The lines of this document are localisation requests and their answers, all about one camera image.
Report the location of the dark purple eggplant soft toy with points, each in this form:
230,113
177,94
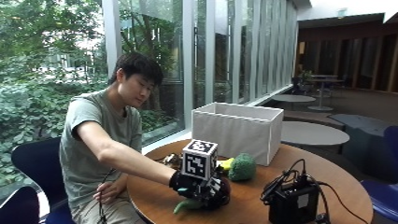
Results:
225,189

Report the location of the yellow soft toy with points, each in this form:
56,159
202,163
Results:
226,164

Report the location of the white cube of black markers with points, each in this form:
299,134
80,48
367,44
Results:
198,160

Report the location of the green broccoli soft toy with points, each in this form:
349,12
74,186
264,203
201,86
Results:
242,168

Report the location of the small brown toy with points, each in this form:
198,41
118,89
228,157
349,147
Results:
172,160

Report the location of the blue chair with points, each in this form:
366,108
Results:
383,196
37,165

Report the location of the black electronics box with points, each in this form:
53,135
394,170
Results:
291,203

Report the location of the white fabric storage box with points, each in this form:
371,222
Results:
236,133

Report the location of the the person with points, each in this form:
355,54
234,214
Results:
94,124

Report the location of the large round grey table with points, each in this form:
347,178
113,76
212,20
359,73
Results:
313,133

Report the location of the low round grey table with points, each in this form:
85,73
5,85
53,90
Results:
293,98

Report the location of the grey sofa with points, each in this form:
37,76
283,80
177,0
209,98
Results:
365,140

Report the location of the potted plant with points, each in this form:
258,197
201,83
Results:
305,79

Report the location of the ceiling exit sign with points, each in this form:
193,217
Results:
342,12

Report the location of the tall round pedestal table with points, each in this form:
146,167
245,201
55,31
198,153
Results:
322,93

